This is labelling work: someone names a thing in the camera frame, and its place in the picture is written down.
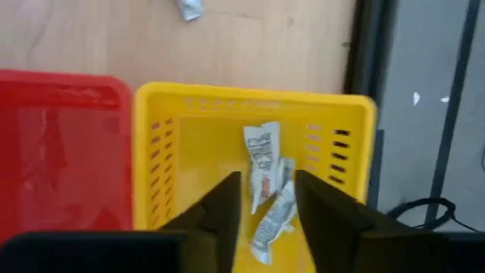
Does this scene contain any red plastic bin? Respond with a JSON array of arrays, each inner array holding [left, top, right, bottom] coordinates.
[[0, 69, 134, 244]]

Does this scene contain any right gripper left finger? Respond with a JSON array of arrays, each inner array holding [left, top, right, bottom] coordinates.
[[158, 171, 243, 273]]

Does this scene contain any yellow plastic bin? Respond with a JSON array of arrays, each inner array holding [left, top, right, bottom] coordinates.
[[132, 81, 378, 273]]

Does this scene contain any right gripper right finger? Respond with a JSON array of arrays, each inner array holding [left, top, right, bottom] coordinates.
[[294, 169, 414, 273]]

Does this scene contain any small white printed packet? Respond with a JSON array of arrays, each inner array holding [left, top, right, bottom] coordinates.
[[277, 156, 296, 193], [174, 0, 206, 22], [249, 180, 299, 266], [242, 121, 282, 215]]

